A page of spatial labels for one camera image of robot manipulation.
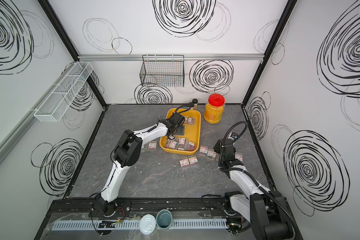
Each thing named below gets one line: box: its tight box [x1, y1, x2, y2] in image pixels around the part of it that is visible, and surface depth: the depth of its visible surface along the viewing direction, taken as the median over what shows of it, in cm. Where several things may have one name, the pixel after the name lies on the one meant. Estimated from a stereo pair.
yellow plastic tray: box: [159, 108, 201, 155], surface depth 96 cm
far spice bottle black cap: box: [192, 98, 198, 110], surface depth 113 cm
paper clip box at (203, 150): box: [198, 145, 209, 157], surface depth 93 cm
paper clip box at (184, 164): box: [179, 158, 190, 170], surface depth 88 cm
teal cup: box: [155, 209, 173, 230], surface depth 72 cm
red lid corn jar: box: [203, 93, 226, 124], surface depth 104 cm
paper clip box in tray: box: [188, 117, 196, 126], surface depth 110 cm
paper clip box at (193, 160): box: [188, 154, 199, 167], surface depth 90 cm
